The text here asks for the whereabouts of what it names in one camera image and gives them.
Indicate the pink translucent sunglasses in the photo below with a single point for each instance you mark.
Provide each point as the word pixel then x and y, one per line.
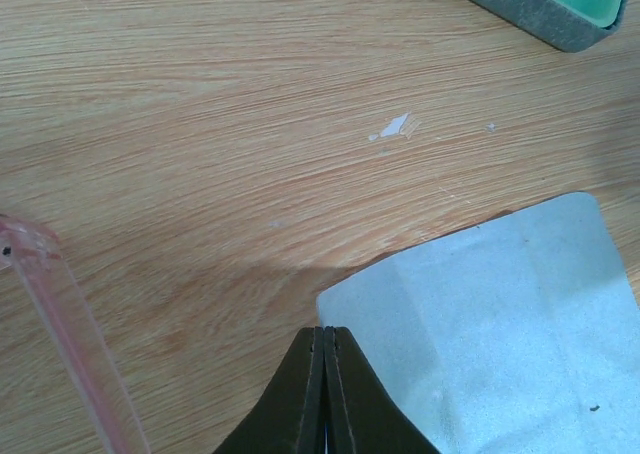
pixel 33 252

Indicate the light blue cleaning cloth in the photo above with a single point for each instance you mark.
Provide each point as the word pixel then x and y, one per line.
pixel 518 335

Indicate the grey glasses case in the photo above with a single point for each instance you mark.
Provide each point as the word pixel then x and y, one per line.
pixel 570 26

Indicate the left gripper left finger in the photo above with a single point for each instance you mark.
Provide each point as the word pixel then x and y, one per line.
pixel 289 415

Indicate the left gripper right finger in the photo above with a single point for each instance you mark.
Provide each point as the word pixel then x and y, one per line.
pixel 361 417

